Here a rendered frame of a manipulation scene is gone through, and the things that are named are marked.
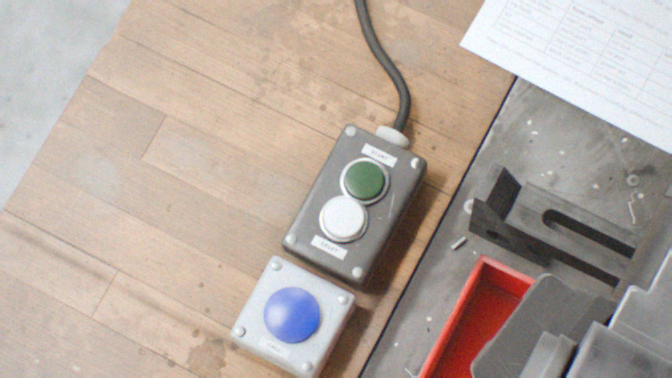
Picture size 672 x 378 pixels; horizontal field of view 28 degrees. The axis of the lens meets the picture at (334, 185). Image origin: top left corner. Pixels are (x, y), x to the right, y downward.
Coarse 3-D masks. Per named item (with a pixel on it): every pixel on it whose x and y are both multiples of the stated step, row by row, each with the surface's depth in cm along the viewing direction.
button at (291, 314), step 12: (288, 288) 96; (300, 288) 96; (276, 300) 96; (288, 300) 96; (300, 300) 96; (312, 300) 96; (264, 312) 96; (276, 312) 96; (288, 312) 95; (300, 312) 95; (312, 312) 95; (276, 324) 95; (288, 324) 95; (300, 324) 95; (312, 324) 95; (276, 336) 95; (288, 336) 95; (300, 336) 95
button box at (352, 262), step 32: (384, 64) 104; (352, 128) 100; (384, 128) 100; (352, 160) 99; (384, 160) 99; (416, 160) 99; (320, 192) 99; (384, 192) 98; (416, 192) 101; (320, 224) 98; (384, 224) 98; (320, 256) 97; (352, 256) 97
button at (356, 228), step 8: (336, 200) 98; (344, 200) 98; (352, 200) 98; (328, 208) 98; (336, 208) 98; (344, 208) 97; (352, 208) 97; (360, 208) 97; (328, 216) 97; (336, 216) 97; (344, 216) 97; (352, 216) 97; (360, 216) 97; (328, 224) 97; (336, 224) 97; (344, 224) 97; (352, 224) 97; (360, 224) 97; (328, 232) 98; (336, 232) 97; (344, 232) 97; (352, 232) 97
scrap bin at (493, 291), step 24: (480, 264) 94; (480, 288) 99; (504, 288) 98; (528, 288) 94; (456, 312) 93; (480, 312) 98; (504, 312) 98; (456, 336) 98; (480, 336) 98; (432, 360) 92; (456, 360) 97
